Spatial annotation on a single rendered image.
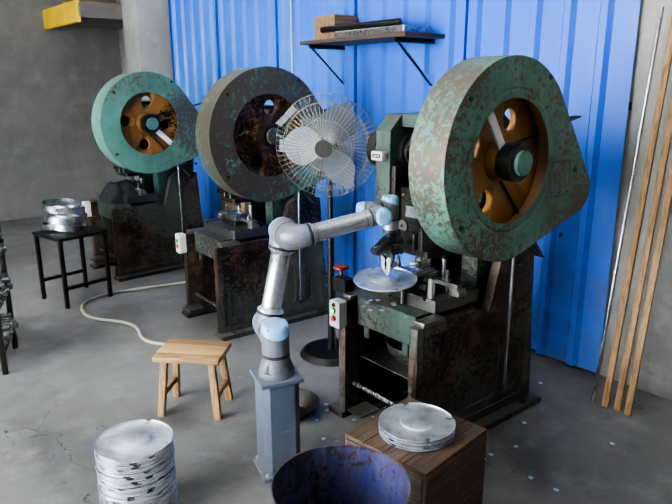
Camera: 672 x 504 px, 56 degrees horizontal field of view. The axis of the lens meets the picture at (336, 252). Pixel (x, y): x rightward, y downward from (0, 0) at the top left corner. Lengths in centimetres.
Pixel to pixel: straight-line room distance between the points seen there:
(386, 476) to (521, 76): 157
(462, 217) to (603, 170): 143
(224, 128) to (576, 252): 215
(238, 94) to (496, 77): 179
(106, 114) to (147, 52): 233
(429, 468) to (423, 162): 109
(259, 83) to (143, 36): 377
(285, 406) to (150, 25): 559
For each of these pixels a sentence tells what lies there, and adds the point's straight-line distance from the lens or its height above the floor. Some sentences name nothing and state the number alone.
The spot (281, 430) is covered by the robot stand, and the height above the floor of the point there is 23.
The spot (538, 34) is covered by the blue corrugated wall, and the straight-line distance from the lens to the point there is 392.
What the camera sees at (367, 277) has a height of 78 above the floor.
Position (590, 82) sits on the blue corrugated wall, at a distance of 374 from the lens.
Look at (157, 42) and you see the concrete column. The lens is 760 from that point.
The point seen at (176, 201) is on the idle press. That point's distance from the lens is 587.
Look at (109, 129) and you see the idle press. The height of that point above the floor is 130.
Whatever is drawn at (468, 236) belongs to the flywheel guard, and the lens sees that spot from 248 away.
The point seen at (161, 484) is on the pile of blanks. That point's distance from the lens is 260.
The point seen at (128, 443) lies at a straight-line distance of 261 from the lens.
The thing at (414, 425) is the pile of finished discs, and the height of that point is 39.
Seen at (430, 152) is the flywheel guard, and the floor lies 139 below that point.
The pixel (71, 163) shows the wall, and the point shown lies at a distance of 899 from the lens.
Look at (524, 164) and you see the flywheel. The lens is 259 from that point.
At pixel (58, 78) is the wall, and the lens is 893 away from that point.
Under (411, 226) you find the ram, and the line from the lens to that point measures 292.
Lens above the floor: 163
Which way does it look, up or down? 15 degrees down
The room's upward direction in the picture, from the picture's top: straight up
